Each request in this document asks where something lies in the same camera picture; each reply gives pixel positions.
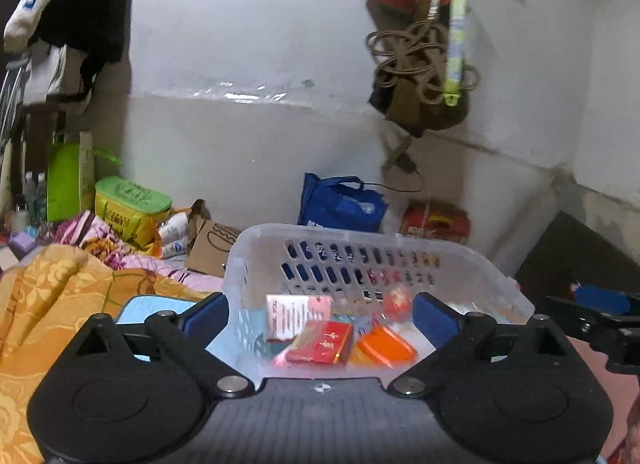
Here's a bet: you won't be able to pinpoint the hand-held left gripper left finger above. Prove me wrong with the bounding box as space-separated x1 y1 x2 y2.
74 291 254 399

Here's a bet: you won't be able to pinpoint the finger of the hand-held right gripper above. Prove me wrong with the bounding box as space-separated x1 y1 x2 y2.
542 284 640 345

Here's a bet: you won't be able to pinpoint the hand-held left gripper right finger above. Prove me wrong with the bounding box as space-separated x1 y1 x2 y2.
389 292 572 399

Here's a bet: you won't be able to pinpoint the red round item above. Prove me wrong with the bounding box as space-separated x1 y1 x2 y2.
382 286 416 323

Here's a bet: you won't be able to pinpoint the pale pink box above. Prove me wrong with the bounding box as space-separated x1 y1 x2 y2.
264 293 334 343

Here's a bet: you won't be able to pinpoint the clear plastic basket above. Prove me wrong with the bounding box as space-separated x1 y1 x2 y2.
222 222 536 381

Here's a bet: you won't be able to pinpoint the red cigarette box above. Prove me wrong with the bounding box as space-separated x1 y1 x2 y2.
284 320 355 365

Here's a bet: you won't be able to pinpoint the pink pillow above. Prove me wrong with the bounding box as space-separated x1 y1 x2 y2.
565 335 640 464

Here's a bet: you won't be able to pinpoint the dark wooden headboard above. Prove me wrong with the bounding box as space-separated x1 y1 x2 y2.
514 210 640 305

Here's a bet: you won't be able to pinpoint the brown paper bag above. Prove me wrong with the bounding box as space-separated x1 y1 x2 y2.
183 198 242 278

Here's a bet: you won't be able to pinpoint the red plastic packet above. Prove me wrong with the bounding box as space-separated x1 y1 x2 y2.
399 201 471 245

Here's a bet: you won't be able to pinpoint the pink floral sheet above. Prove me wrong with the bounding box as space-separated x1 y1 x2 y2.
52 211 226 295

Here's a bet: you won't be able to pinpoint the yellow-green storage box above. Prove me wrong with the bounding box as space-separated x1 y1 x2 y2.
94 175 174 250

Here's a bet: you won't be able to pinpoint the blue shopping bag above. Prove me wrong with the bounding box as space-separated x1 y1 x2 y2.
297 172 390 235

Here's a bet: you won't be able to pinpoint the orange floral blanket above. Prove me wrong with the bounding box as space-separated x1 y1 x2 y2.
0 243 221 464

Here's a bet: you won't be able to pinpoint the green shopping bag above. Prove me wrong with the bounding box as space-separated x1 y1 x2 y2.
46 131 121 224

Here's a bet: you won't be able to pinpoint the small purple box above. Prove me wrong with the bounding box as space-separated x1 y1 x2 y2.
9 231 37 255

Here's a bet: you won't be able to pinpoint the olive hanging bag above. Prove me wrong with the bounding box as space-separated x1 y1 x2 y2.
367 0 471 138

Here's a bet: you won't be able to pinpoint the clear water bottle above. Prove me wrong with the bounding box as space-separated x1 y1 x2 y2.
36 172 50 225
22 171 39 225

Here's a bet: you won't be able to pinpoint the dark wooden chair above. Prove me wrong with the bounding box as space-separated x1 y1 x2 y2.
7 108 69 180

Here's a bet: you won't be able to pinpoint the white tote bag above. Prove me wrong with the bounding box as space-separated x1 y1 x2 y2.
22 43 99 110

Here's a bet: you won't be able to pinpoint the metal crutches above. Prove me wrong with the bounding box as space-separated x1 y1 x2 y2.
0 56 31 180

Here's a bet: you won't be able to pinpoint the black garment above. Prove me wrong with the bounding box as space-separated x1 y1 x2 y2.
34 0 131 65

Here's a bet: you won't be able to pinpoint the black power adapter with cable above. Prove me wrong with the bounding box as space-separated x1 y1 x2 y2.
382 136 426 195

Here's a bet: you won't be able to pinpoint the coiled brown rope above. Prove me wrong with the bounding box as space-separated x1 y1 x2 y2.
364 21 481 105

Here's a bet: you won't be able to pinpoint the yellow-green strap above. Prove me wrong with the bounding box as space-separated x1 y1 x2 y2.
442 0 471 108

